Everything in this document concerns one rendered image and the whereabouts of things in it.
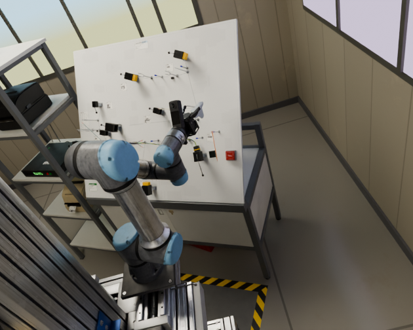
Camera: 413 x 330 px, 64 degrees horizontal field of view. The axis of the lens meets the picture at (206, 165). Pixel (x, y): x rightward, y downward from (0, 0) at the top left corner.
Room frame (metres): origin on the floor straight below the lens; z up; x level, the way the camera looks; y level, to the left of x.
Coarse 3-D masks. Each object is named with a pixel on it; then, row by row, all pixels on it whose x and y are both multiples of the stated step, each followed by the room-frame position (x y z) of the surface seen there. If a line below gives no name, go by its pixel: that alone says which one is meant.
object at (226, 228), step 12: (168, 216) 1.65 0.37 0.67; (180, 216) 1.60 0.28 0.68; (192, 216) 1.55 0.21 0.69; (204, 216) 1.50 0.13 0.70; (216, 216) 1.46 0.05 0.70; (228, 216) 1.42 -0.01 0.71; (240, 216) 1.37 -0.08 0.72; (180, 228) 1.62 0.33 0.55; (192, 228) 1.57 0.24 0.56; (204, 228) 1.52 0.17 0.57; (216, 228) 1.48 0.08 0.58; (228, 228) 1.43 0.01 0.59; (240, 228) 1.39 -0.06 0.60; (192, 240) 1.60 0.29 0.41; (204, 240) 1.55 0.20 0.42; (216, 240) 1.50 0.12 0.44; (228, 240) 1.45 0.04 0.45; (240, 240) 1.40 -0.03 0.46
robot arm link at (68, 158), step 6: (78, 144) 0.86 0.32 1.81; (72, 150) 0.85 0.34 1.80; (66, 156) 0.85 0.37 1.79; (72, 156) 0.83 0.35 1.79; (66, 162) 0.84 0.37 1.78; (72, 162) 0.82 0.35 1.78; (144, 162) 1.07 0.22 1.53; (150, 162) 1.10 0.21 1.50; (66, 168) 0.85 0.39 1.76; (72, 168) 0.82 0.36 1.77; (144, 168) 1.04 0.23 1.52; (150, 168) 1.07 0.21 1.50; (72, 174) 0.83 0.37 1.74; (138, 174) 1.02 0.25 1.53; (144, 174) 1.04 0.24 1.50; (150, 174) 1.06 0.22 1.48
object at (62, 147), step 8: (48, 144) 2.42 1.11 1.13; (56, 144) 2.37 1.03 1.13; (64, 144) 2.32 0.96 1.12; (72, 144) 2.27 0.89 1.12; (56, 152) 2.24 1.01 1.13; (64, 152) 2.20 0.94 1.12; (32, 160) 2.25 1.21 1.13; (40, 160) 2.21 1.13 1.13; (56, 160) 2.12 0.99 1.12; (24, 168) 2.18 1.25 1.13; (32, 168) 2.13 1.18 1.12; (40, 168) 2.09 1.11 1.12; (48, 168) 2.05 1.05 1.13; (64, 168) 2.04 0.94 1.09; (32, 176) 2.13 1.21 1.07; (40, 176) 2.08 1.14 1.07; (48, 176) 2.04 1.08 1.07; (56, 176) 2.00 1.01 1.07
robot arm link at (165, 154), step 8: (168, 136) 1.08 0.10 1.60; (160, 144) 1.06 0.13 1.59; (168, 144) 1.04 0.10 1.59; (176, 144) 1.05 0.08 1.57; (160, 152) 1.00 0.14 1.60; (168, 152) 1.00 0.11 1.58; (176, 152) 1.03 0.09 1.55; (160, 160) 1.00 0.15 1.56; (168, 160) 0.98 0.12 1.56; (176, 160) 1.01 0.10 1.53
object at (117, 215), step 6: (108, 210) 1.91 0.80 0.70; (114, 210) 1.88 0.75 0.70; (120, 210) 1.85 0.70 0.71; (156, 210) 1.68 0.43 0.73; (162, 210) 1.66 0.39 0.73; (114, 216) 1.90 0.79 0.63; (120, 216) 1.87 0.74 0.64; (126, 216) 1.84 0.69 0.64; (162, 216) 1.67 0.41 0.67; (114, 222) 1.92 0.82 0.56; (120, 222) 1.89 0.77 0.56; (126, 222) 1.86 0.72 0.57; (168, 222) 1.66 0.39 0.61; (174, 228) 1.65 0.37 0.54
